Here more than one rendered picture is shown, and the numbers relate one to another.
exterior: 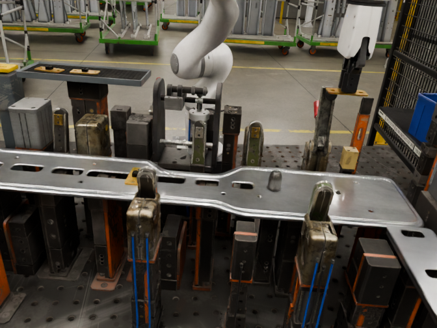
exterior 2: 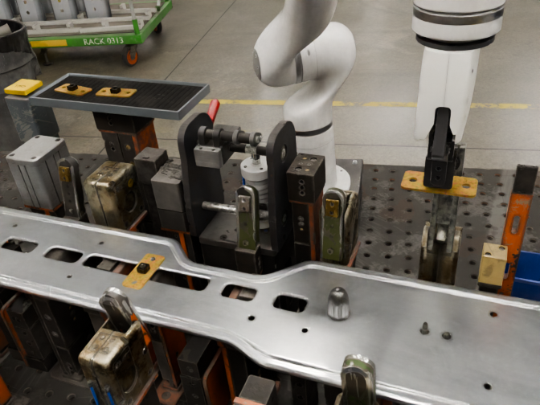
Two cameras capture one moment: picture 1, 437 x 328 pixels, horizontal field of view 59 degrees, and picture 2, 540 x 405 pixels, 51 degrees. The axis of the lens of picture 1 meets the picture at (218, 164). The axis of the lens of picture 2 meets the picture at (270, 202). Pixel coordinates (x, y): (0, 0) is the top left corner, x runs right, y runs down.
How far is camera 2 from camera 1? 0.40 m
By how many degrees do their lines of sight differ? 21
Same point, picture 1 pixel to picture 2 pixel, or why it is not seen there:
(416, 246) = not seen: outside the picture
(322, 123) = (443, 203)
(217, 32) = (304, 22)
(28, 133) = (34, 190)
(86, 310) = not seen: outside the picture
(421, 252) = not seen: outside the picture
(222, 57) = (333, 51)
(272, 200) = (322, 340)
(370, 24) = (447, 85)
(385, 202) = (529, 369)
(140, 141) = (173, 206)
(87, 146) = (102, 210)
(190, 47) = (272, 42)
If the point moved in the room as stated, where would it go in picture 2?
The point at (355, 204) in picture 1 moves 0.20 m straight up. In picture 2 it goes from (466, 366) to (487, 249)
